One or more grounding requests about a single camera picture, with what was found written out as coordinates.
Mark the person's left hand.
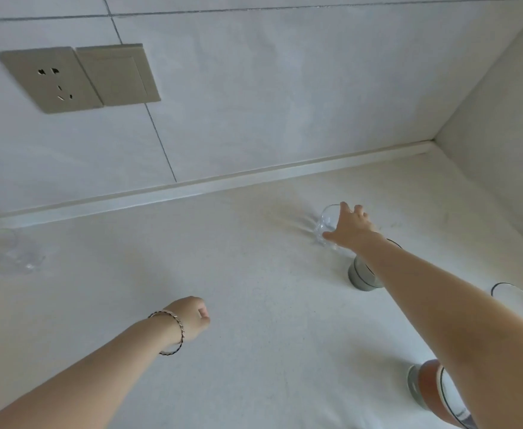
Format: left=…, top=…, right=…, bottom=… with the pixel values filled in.
left=167, top=296, right=211, bottom=343

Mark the person's right hand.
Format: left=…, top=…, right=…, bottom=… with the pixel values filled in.
left=322, top=202, right=384, bottom=253

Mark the small clear drinking glass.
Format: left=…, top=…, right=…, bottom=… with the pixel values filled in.
left=313, top=203, right=350, bottom=252

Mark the person's right forearm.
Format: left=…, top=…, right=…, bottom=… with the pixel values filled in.
left=352, top=234, right=523, bottom=429

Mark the person's left forearm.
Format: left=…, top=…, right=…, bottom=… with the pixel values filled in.
left=0, top=313, right=184, bottom=429

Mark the brown and grey ceramic cup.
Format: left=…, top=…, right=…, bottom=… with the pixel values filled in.
left=407, top=359, right=475, bottom=429

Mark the dark-rimmed clear glass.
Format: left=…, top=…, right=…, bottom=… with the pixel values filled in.
left=491, top=282, right=523, bottom=326

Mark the clear glass bowl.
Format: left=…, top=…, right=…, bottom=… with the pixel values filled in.
left=0, top=228, right=44, bottom=276

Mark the twisted metal wrist bracelet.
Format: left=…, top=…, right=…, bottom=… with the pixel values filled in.
left=148, top=310, right=185, bottom=356

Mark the beige wall switch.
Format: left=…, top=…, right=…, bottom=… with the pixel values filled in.
left=75, top=43, right=162, bottom=108

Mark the beige wall power socket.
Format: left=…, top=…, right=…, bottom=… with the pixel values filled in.
left=0, top=46, right=104, bottom=115

